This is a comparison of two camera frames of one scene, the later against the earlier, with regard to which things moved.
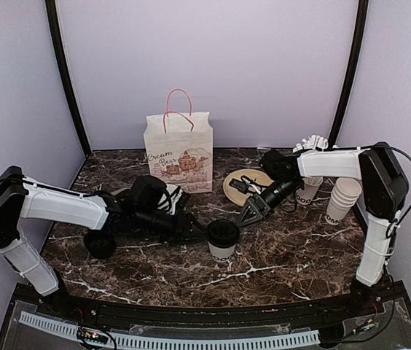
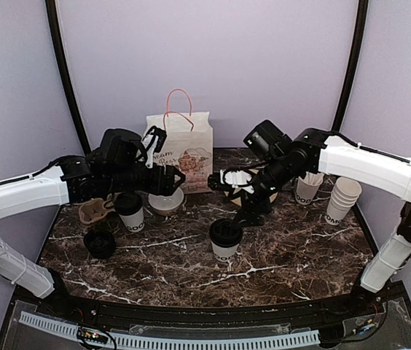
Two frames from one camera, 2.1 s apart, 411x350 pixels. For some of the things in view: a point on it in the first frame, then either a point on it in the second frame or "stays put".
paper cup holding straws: (311, 184) stays put
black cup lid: (222, 233) stays put
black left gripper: (182, 232) → (167, 188)
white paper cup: (221, 254) stays put
